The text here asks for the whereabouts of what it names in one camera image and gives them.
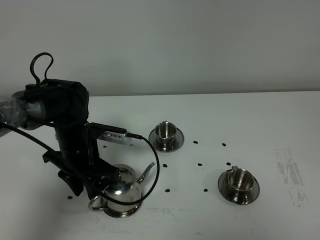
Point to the stainless steel teapot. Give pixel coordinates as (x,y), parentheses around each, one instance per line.
(128,187)

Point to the stainless steel teacup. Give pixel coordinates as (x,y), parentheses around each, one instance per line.
(240,180)
(165,131)

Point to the far stainless steel teacup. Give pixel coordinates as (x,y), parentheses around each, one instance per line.
(165,131)

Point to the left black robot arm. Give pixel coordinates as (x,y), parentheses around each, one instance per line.
(63,105)

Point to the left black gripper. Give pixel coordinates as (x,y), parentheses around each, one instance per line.
(79,156)

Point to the near stainless steel teacup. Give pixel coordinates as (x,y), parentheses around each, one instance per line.
(240,180)

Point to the far steel saucer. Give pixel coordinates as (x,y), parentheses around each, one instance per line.
(164,146)

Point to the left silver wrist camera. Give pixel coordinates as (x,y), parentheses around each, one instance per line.
(114,137)

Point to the near steel saucer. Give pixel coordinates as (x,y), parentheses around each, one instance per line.
(239,198)

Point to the teapot steel saucer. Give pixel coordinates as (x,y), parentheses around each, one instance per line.
(120,211)

